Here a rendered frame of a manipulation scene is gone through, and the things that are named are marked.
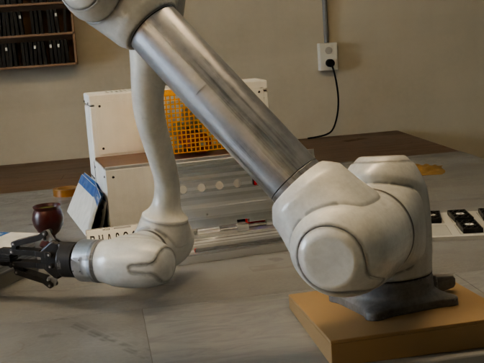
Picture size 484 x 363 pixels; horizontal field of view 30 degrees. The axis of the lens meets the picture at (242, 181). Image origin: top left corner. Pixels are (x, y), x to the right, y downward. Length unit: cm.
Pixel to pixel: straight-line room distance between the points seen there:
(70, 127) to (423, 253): 270
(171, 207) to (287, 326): 41
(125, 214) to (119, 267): 68
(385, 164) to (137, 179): 104
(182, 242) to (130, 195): 56
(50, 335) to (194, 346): 30
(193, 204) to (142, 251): 56
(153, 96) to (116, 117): 92
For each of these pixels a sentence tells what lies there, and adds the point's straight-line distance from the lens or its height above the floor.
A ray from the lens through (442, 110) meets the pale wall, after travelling 443.
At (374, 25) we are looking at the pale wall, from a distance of 429.
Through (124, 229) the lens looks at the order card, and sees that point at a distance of 237.
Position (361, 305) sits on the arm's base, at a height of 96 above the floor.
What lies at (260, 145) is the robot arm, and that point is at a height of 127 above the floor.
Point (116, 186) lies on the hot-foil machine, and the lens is 248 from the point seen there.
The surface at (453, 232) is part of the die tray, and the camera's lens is 233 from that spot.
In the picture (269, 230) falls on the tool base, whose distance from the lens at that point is 237.
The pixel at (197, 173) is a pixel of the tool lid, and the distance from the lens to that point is 236.
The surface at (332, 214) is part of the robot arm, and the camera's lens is 138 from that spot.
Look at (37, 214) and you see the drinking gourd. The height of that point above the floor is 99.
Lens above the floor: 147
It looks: 10 degrees down
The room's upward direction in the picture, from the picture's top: 4 degrees counter-clockwise
